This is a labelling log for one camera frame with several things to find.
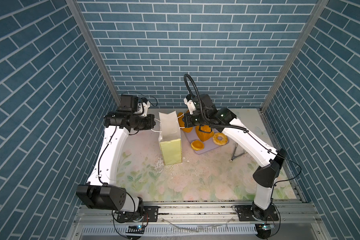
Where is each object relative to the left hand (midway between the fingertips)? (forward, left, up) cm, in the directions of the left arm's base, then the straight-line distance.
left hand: (156, 122), depth 74 cm
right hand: (+2, -12, +2) cm, 13 cm away
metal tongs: (-6, -46, -28) cm, 54 cm away
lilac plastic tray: (+4, -32, -28) cm, 43 cm away
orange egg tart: (+2, -23, -25) cm, 34 cm away
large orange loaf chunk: (+7, -27, -22) cm, 35 cm away
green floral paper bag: (+8, -5, -27) cm, 28 cm away
